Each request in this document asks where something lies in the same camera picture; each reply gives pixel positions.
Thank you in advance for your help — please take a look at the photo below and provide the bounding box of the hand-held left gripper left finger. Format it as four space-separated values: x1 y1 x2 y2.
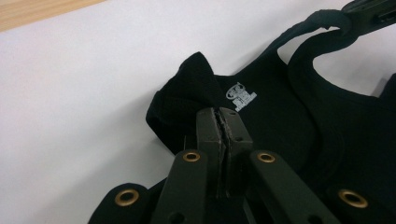
195 106 227 199

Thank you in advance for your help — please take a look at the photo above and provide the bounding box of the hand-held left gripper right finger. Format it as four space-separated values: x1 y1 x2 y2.
219 106 254 198

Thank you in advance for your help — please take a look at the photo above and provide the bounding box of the black tank top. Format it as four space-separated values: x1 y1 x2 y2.
88 8 396 224

